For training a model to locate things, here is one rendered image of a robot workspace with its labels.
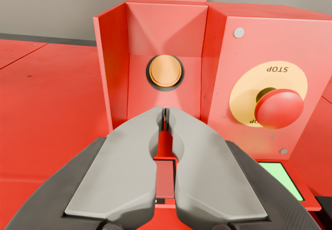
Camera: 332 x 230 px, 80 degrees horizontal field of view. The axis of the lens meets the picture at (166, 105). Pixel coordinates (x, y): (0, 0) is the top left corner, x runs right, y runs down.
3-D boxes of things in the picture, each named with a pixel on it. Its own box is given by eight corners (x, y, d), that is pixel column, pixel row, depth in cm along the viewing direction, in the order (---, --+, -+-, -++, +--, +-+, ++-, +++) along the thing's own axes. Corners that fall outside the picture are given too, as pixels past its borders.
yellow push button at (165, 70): (180, 60, 26) (182, 54, 24) (179, 89, 26) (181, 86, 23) (150, 59, 26) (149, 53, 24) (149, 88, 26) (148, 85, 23)
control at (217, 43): (283, 5, 26) (455, 40, 11) (251, 109, 34) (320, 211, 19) (128, -2, 25) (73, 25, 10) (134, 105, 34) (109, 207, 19)
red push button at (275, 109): (291, 75, 19) (316, 94, 16) (277, 111, 21) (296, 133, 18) (249, 74, 19) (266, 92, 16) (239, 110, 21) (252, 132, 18)
